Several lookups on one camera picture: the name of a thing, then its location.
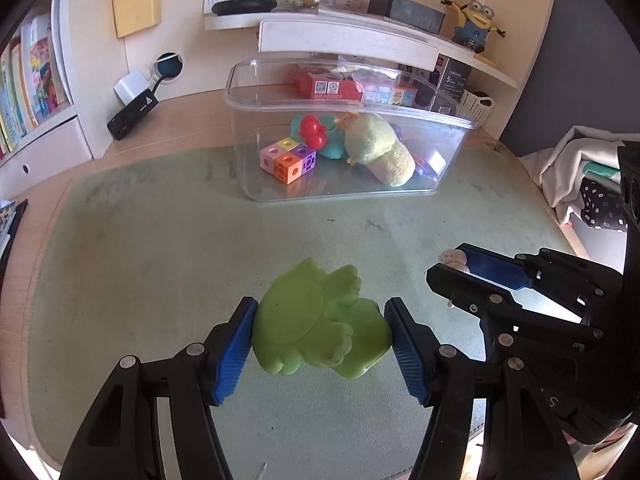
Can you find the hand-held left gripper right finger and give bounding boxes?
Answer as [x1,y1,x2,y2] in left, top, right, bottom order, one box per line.
[382,296,575,480]

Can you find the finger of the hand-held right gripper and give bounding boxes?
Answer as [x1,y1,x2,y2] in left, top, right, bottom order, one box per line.
[457,242,623,311]
[426,262,603,361]

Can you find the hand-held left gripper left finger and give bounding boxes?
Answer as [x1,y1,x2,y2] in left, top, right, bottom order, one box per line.
[60,296,260,480]

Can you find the cream shell-shaped toy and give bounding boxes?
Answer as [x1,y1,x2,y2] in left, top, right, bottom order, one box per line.
[437,248,471,308]

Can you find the green frog toy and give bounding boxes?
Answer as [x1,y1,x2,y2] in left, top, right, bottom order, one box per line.
[251,258,393,380]

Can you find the yellow plush duck toy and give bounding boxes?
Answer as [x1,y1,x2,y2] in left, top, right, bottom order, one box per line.
[334,111,417,189]

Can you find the teal plush toy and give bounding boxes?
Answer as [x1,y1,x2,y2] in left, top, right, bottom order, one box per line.
[291,113,351,160]

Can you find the multicolour linking cubes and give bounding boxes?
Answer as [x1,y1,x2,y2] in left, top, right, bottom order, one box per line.
[259,138,318,186]

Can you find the red plastic toy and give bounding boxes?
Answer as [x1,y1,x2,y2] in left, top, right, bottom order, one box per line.
[299,116,328,150]

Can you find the clear plastic container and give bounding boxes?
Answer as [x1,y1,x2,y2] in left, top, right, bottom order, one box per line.
[223,58,475,203]

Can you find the pile of clothes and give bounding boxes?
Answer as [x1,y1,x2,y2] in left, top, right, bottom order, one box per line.
[520,125,640,211]

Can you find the dark patterned cloth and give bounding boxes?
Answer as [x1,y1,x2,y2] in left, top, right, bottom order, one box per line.
[580,160,628,232]

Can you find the green desk mat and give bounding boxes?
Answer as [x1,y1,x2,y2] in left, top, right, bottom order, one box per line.
[27,142,576,466]

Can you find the white perforated basket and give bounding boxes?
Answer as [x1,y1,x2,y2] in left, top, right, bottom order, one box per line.
[457,89,496,123]

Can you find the black carton box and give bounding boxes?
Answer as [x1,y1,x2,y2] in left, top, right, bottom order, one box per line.
[430,55,473,116]

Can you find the white desk shelf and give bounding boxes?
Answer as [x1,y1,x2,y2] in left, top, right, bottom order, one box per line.
[204,7,521,88]

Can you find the red cardboard box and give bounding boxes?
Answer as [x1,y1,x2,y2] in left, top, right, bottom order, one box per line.
[287,64,420,108]

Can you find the yellow cartoon figure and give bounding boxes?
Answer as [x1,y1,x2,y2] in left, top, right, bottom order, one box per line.
[440,0,506,53]

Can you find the printed booklet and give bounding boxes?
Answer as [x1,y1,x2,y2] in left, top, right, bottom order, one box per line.
[0,199,29,261]

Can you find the black power adapter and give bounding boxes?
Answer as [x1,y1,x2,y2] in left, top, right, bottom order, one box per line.
[106,91,161,141]

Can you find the black grid organizer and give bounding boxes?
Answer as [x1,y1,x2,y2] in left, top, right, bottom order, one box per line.
[368,0,447,36]

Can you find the white bookshelf cabinet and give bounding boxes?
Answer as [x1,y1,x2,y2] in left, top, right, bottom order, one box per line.
[0,0,96,208]

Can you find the white power adapter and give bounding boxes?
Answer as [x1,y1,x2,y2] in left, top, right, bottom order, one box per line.
[113,71,156,106]

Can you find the row of books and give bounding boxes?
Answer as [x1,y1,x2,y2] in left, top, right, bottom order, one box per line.
[0,12,68,158]

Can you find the black round disc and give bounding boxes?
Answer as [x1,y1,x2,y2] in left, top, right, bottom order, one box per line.
[211,0,277,16]

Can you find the yellow pen holder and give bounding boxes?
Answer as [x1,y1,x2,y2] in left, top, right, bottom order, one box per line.
[111,0,163,38]

